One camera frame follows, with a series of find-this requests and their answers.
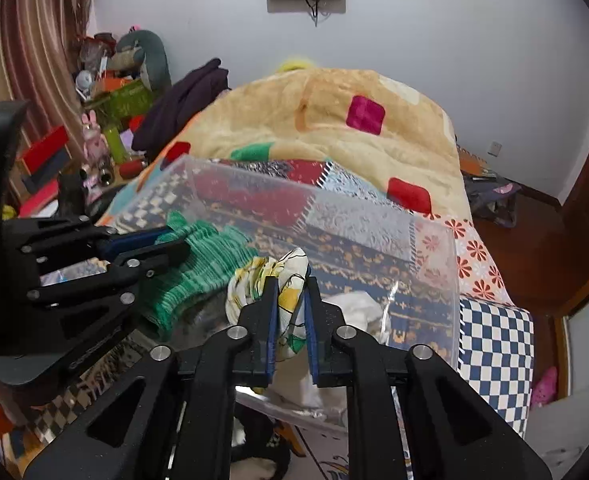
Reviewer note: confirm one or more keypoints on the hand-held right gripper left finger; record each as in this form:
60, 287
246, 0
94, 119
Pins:
273, 321

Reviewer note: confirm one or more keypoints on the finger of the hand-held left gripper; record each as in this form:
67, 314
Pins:
159, 259
134, 241

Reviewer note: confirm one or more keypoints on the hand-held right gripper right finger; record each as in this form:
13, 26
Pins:
310, 331

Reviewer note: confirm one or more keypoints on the green knitted cloth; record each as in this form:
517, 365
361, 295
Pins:
199, 265

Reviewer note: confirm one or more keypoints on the yellow floral white cloth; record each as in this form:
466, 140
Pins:
289, 266

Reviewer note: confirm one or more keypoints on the clear plastic storage bin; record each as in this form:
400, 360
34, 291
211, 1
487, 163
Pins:
359, 220

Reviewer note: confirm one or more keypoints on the red box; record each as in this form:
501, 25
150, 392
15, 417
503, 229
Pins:
44, 152

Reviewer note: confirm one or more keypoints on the pink bunny toy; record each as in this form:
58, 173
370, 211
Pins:
94, 145

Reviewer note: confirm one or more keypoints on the green bottle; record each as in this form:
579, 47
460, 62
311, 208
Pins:
113, 142

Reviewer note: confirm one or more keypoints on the black white cloth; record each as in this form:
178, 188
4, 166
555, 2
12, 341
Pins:
262, 440

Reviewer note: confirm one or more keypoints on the striped brown curtain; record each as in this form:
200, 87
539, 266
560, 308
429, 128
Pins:
24, 35

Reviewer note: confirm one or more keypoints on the green box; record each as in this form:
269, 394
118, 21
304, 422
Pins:
124, 102

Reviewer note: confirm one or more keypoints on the dark purple clothes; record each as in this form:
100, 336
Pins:
179, 100

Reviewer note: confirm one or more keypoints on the patchwork printed bed sheet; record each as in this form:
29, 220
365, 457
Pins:
474, 260

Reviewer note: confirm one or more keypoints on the blue white checkered cloth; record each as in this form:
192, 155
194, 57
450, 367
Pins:
494, 352

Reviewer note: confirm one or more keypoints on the grey plush toy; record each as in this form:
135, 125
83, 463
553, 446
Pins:
149, 55

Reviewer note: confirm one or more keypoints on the beige blanket with coloured squares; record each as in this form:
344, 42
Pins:
324, 140

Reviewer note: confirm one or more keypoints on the grey bag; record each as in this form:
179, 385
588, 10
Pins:
494, 202

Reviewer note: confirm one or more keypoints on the orange notebook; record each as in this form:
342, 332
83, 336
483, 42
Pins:
471, 164

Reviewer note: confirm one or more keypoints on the yellow plush item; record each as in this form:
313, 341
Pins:
297, 65

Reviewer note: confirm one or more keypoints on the pink slipper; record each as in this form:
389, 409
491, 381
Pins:
545, 387

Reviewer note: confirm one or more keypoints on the white wall outlet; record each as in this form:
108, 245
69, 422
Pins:
494, 148

